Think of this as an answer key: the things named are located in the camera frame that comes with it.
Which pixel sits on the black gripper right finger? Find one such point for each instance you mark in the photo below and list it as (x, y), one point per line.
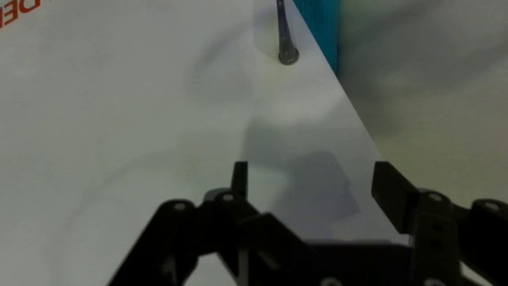
(443, 234)

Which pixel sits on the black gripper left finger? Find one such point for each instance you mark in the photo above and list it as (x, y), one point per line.
(256, 248)

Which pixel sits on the white fire valve door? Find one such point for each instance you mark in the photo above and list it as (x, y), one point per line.
(112, 107)

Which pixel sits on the teal cushion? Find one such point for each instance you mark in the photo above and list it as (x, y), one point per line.
(323, 20)

